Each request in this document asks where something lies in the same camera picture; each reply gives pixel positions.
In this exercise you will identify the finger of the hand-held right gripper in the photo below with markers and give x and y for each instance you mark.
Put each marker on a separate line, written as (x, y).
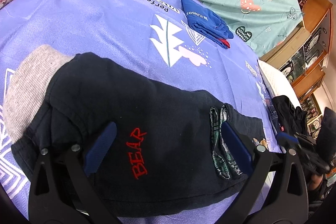
(287, 138)

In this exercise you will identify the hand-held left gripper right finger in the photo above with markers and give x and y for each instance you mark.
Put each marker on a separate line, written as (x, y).
(236, 146)

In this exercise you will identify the person's right hand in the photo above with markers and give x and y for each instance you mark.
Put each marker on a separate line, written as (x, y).
(316, 182)

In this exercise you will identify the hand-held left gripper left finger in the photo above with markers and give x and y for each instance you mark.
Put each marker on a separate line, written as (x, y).
(101, 146)

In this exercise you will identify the dark navy pants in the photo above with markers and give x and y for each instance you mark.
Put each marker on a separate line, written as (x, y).
(105, 98)

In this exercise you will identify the purple printed bedsheet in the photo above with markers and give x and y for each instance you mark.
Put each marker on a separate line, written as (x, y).
(78, 16)

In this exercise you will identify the folded red garment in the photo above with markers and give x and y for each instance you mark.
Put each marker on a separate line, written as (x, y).
(224, 43)

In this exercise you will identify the pile of dark clothes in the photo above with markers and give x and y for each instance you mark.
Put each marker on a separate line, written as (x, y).
(287, 111)

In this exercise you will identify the folded blue and red clothes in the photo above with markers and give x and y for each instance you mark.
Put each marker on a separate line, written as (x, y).
(204, 19)

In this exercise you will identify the white pillow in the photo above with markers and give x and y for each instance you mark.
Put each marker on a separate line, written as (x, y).
(275, 79)

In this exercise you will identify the wooden display cabinet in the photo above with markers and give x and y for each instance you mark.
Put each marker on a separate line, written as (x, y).
(307, 56)

